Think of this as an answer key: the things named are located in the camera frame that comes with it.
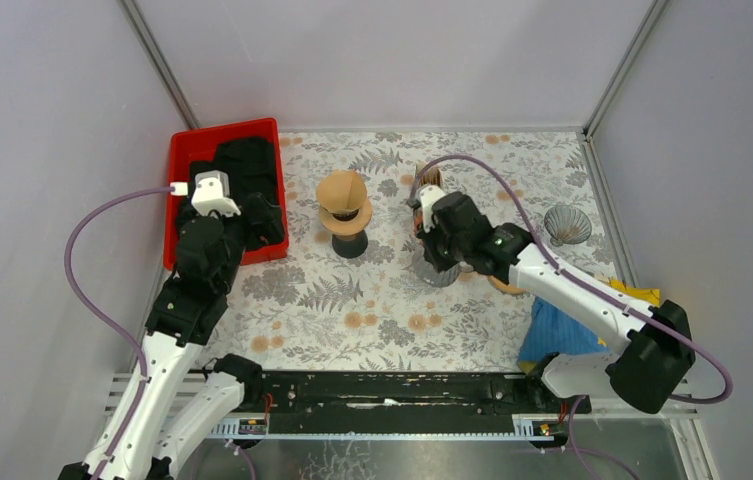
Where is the grey glass pitcher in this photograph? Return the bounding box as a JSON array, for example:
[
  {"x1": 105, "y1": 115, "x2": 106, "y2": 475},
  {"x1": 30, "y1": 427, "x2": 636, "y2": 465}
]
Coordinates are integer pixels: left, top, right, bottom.
[{"x1": 411, "y1": 249, "x2": 462, "y2": 288}]

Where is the orange coffee filter box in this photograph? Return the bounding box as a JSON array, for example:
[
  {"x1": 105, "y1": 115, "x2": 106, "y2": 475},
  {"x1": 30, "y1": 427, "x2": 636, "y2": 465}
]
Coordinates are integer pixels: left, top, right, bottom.
[{"x1": 412, "y1": 162, "x2": 443, "y2": 231}]

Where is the wooden dripper ring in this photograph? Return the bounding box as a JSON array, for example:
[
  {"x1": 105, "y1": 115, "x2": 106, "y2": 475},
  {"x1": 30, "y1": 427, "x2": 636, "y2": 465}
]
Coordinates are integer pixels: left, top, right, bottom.
[
  {"x1": 487, "y1": 274, "x2": 528, "y2": 297},
  {"x1": 319, "y1": 197, "x2": 374, "y2": 237}
]

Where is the brown paper coffee filter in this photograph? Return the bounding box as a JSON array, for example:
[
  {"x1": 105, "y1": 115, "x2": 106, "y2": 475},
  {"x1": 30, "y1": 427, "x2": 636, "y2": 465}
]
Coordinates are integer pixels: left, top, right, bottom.
[{"x1": 316, "y1": 170, "x2": 368, "y2": 210}]

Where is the red-rimmed glass carafe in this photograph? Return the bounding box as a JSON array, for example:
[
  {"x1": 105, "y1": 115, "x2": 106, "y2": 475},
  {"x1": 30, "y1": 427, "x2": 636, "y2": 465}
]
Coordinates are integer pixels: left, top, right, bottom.
[{"x1": 331, "y1": 230, "x2": 369, "y2": 259}]

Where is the grey ribbed glass dripper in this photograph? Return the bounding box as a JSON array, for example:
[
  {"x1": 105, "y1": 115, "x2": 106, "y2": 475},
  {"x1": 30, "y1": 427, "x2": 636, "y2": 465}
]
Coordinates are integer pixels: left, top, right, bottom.
[{"x1": 543, "y1": 205, "x2": 593, "y2": 247}]

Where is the blue glass dripper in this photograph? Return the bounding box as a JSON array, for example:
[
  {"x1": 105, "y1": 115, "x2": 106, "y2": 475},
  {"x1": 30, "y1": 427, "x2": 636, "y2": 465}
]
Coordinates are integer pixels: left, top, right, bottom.
[{"x1": 320, "y1": 201, "x2": 372, "y2": 222}]

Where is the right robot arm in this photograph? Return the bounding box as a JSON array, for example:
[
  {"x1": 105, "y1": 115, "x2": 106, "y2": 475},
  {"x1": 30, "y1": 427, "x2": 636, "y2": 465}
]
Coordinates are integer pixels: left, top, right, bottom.
[{"x1": 407, "y1": 185, "x2": 695, "y2": 414}]

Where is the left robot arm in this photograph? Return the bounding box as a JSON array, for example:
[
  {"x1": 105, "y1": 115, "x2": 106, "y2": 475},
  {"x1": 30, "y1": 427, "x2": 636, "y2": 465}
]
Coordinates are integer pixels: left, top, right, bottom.
[{"x1": 59, "y1": 193, "x2": 285, "y2": 479}]

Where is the black cloth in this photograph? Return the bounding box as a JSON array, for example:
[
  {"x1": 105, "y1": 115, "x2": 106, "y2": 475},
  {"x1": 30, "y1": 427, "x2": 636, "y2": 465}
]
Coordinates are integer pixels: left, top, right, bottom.
[{"x1": 175, "y1": 137, "x2": 278, "y2": 236}]

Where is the floral table mat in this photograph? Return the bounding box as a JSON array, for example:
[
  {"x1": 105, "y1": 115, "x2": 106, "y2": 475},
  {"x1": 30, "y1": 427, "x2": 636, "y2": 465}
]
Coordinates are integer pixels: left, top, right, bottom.
[{"x1": 195, "y1": 132, "x2": 615, "y2": 371}]

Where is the red plastic bin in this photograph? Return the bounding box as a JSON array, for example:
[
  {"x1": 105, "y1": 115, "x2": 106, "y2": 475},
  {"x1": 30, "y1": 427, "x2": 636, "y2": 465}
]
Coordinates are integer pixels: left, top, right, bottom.
[{"x1": 162, "y1": 117, "x2": 289, "y2": 271}]

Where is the blue cloth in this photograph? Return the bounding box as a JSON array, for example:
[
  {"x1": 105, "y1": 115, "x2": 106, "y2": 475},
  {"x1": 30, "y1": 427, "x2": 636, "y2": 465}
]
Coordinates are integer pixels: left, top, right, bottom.
[{"x1": 517, "y1": 297, "x2": 607, "y2": 373}]

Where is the yellow blue snack bag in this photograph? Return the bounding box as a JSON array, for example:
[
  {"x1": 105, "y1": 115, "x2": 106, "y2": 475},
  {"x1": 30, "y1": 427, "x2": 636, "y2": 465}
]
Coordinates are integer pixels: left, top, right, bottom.
[{"x1": 607, "y1": 277, "x2": 661, "y2": 307}]

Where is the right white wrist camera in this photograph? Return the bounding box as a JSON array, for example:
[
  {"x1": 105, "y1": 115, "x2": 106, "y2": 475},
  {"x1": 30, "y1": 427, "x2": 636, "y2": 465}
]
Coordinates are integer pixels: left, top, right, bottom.
[{"x1": 410, "y1": 185, "x2": 446, "y2": 234}]

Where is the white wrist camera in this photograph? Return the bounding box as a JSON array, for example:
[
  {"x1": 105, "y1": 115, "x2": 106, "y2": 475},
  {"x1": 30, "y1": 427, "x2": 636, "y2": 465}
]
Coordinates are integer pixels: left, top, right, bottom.
[
  {"x1": 169, "y1": 170, "x2": 242, "y2": 218},
  {"x1": 410, "y1": 185, "x2": 446, "y2": 234}
]

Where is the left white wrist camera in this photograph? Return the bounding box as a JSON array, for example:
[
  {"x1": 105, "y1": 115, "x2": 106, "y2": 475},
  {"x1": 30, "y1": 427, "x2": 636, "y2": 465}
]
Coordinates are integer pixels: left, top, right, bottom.
[{"x1": 169, "y1": 170, "x2": 242, "y2": 218}]

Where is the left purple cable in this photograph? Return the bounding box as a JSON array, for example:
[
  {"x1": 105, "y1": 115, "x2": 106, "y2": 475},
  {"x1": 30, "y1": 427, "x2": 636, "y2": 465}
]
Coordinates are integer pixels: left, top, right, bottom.
[{"x1": 63, "y1": 186, "x2": 182, "y2": 480}]

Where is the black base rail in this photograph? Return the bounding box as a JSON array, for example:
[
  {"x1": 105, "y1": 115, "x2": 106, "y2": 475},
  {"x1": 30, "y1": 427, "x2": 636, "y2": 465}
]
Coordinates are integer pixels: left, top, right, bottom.
[{"x1": 212, "y1": 370, "x2": 573, "y2": 440}]

